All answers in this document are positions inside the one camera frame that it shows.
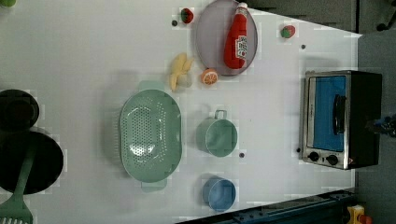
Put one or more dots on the red ketchup bottle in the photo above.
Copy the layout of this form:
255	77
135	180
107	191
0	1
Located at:
236	45

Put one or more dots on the grey round plate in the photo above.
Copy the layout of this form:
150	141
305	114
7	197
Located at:
210	35

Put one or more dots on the green oval colander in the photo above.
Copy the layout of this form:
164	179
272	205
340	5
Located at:
150	136

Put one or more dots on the red toy strawberry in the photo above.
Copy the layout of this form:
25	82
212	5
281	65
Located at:
288	31
186	15

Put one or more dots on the orange slice toy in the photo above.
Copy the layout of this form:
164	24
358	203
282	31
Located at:
209	76

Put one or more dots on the green slotted spatula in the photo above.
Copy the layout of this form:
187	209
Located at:
14	210

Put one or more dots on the green cup with handle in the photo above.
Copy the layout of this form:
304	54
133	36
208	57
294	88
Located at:
217	136

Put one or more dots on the blue cup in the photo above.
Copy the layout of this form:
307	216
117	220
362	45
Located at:
219	193

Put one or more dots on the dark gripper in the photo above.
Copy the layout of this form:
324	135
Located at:
386	126

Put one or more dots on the yellow toy banana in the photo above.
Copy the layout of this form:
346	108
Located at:
179	73

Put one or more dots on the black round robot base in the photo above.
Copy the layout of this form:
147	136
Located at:
19	110

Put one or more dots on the green fruit toy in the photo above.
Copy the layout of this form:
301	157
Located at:
7	3

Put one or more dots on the blue metal frame rail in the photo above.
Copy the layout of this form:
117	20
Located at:
326	208

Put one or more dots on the yellow red emergency button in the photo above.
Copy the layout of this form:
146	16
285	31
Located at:
358	216

